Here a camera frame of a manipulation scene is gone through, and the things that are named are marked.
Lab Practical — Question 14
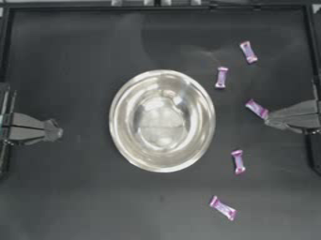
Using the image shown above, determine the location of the purple candy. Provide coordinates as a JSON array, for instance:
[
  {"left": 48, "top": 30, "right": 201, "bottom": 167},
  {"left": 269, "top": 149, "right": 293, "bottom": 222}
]
[
  {"left": 238, "top": 40, "right": 260, "bottom": 65},
  {"left": 230, "top": 149, "right": 248, "bottom": 176},
  {"left": 214, "top": 66, "right": 232, "bottom": 91},
  {"left": 209, "top": 195, "right": 238, "bottom": 222},
  {"left": 245, "top": 98, "right": 272, "bottom": 120}
]

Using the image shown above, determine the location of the steel bowl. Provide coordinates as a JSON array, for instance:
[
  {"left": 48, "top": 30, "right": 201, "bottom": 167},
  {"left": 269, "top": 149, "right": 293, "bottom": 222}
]
[{"left": 109, "top": 68, "right": 217, "bottom": 173}]

